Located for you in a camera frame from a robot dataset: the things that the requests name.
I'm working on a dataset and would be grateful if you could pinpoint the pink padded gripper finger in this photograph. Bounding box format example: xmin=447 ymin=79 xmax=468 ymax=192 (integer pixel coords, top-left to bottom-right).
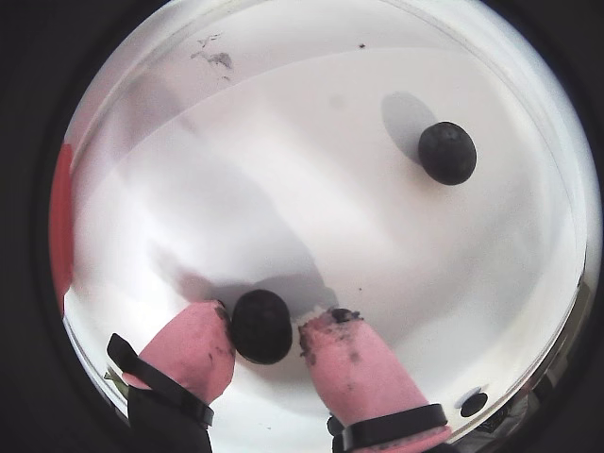
xmin=106 ymin=299 xmax=236 ymax=453
xmin=298 ymin=308 xmax=449 ymax=453

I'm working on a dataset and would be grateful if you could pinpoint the small dark blueberry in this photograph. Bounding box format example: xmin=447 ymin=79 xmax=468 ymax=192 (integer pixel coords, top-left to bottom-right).
xmin=417 ymin=121 xmax=478 ymax=186

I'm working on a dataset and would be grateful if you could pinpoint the red collapsible silicone cup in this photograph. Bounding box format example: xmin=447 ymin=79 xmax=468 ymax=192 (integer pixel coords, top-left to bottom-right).
xmin=50 ymin=143 xmax=75 ymax=306

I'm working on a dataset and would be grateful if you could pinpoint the large white paper sheet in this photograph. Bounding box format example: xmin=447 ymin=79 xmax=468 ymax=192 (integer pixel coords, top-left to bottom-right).
xmin=49 ymin=0 xmax=591 ymax=449

